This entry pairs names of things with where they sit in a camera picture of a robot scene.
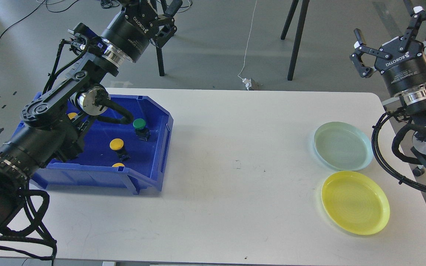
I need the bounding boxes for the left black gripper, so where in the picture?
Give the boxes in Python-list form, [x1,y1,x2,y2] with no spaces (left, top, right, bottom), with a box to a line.
[101,0,183,62]

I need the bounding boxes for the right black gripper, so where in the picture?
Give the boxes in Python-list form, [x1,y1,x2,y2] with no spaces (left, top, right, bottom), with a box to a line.
[349,6,426,97]

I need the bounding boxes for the yellow push button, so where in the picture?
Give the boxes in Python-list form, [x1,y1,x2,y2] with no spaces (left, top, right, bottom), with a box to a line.
[109,138,130,161]

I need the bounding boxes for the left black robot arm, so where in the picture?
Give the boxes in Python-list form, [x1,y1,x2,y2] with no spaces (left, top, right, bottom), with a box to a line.
[0,0,183,264]

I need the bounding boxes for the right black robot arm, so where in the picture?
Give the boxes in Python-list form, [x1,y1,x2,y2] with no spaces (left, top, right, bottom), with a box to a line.
[350,0,426,192]

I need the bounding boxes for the green push button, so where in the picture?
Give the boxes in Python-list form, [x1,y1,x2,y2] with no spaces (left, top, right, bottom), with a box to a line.
[132,118,151,141]

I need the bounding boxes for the light green plate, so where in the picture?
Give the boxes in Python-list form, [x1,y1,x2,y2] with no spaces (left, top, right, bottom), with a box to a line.
[313,122,373,171]

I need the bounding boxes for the yellow plate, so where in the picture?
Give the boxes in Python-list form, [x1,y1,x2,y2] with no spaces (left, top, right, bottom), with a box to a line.
[321,171,391,236]

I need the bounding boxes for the black tripod leg left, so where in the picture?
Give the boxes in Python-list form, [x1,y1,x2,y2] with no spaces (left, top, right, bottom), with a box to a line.
[150,0,175,77]

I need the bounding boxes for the black tripod leg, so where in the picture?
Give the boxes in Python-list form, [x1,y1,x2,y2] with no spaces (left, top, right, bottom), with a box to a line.
[280,0,310,81]
[150,0,175,77]

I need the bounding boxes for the black tripod leg right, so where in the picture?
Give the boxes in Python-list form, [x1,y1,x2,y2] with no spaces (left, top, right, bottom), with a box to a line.
[280,0,310,81]

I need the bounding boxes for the white power adapter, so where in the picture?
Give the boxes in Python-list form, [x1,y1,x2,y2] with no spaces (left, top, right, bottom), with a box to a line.
[241,78,260,91]

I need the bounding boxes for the blue plastic storage bin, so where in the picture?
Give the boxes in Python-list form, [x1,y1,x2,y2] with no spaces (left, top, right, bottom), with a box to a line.
[31,95,173,195]

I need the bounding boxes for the black cables on floor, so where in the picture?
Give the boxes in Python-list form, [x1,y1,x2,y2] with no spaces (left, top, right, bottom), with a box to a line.
[0,0,193,63]

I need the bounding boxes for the white cable on floor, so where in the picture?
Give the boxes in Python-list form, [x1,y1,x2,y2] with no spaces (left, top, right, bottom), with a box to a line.
[237,0,258,80]

